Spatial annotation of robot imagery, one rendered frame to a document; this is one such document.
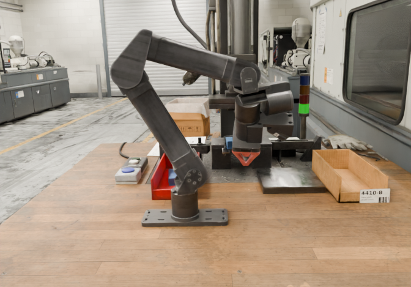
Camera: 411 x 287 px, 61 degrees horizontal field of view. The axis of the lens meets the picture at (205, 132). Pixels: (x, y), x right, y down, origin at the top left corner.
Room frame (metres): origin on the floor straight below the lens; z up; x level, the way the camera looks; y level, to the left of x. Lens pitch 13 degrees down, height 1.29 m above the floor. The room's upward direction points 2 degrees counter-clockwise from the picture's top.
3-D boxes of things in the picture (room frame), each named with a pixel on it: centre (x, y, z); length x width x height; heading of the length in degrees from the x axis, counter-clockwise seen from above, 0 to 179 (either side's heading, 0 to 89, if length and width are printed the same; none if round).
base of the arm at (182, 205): (0.75, 0.05, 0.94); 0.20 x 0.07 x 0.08; 88
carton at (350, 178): (0.94, -0.40, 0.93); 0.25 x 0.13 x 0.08; 178
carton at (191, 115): (4.68, 0.21, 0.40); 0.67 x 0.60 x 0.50; 170
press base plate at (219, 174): (1.23, -0.15, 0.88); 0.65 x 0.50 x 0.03; 88
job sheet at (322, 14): (2.65, -0.88, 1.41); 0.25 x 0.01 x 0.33; 175
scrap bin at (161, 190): (0.99, 0.09, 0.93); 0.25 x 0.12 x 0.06; 178
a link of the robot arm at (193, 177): (0.76, 0.04, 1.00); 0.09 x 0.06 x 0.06; 9
